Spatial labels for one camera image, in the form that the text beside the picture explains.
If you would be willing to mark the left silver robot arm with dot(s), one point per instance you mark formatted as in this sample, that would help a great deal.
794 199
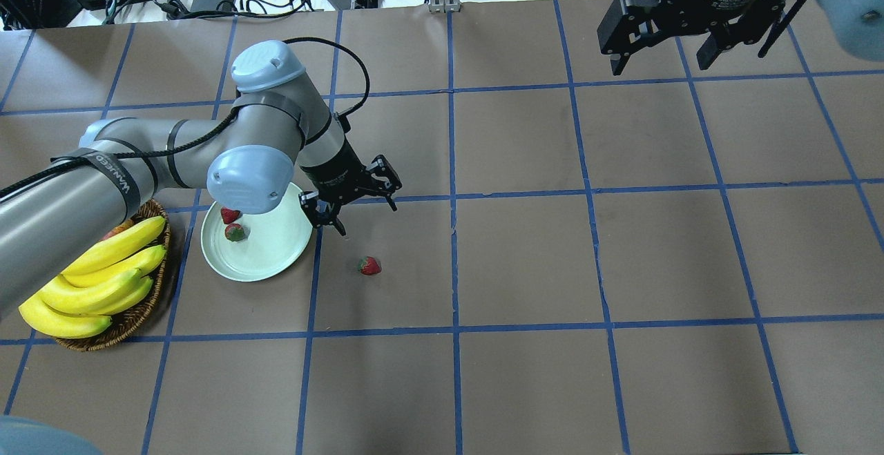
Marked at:
278 122

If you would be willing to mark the pale green plate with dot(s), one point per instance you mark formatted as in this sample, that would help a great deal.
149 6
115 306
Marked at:
273 242

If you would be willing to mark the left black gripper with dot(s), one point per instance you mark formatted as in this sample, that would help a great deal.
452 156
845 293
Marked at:
336 176

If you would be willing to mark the red yellow apple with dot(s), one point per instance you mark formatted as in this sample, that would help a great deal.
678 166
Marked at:
117 230

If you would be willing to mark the yellow banana bunch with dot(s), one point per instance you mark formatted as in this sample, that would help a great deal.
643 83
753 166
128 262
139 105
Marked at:
107 292

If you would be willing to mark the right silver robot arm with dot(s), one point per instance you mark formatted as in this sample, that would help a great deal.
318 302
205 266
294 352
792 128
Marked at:
856 24

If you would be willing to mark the red strawberry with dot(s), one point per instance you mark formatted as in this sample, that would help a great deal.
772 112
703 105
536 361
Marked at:
235 232
369 266
229 216

